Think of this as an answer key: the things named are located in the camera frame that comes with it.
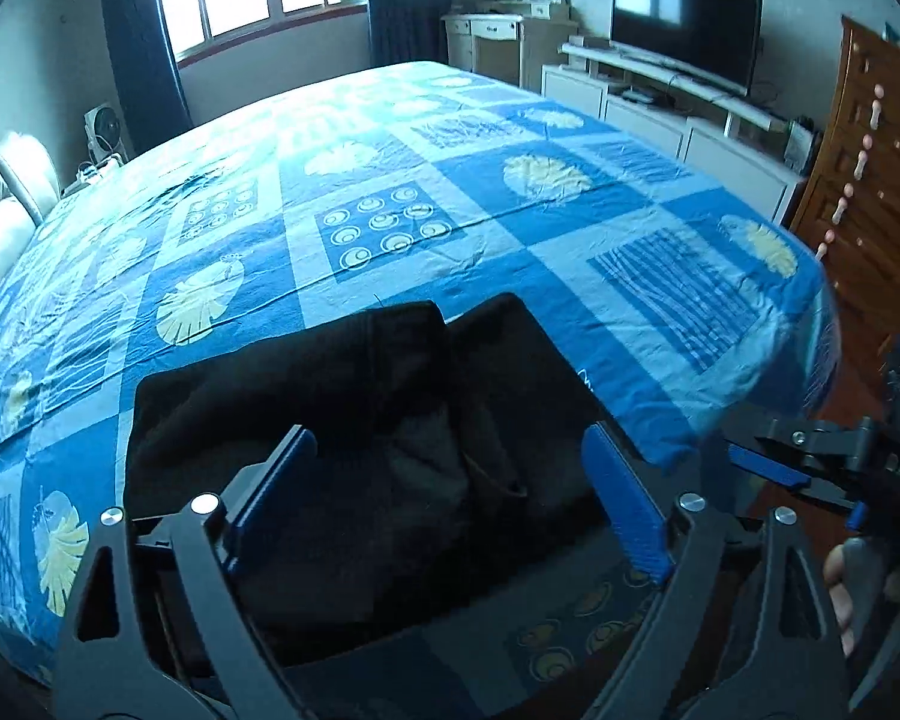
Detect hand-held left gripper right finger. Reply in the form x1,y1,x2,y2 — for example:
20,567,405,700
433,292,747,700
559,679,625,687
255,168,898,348
581,424,850,720

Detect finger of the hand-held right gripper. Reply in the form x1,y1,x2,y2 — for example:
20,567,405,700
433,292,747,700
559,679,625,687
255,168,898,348
722,416,881,512

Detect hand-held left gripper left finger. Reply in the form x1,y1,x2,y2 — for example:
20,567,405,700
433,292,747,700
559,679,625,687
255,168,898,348
52,426,317,720

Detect black studded pants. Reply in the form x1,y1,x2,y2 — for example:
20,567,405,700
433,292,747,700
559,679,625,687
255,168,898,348
124,292,610,653

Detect person's right hand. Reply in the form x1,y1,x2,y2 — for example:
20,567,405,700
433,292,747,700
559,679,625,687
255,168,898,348
823,540,900,657

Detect brown wooden dresser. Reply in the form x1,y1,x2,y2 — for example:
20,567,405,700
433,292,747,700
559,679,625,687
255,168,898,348
786,15,900,410

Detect blue patterned bed sheet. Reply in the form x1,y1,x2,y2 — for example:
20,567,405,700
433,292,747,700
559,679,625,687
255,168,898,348
0,60,841,691

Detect white television stand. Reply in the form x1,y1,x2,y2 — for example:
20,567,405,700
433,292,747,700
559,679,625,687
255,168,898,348
542,41,809,224

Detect beige tufted leather headboard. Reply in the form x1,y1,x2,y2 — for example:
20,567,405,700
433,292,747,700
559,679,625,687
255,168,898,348
0,131,59,325

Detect small white fan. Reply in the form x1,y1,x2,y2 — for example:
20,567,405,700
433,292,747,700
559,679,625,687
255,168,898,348
85,105,133,167

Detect black flat television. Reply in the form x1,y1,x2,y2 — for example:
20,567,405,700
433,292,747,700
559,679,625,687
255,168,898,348
611,0,765,98

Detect dark blue curtain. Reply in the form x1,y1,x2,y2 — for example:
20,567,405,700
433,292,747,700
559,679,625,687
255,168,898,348
364,0,460,74
100,0,194,132

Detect white dressing table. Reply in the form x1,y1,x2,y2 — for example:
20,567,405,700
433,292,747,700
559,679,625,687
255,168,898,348
440,4,580,92

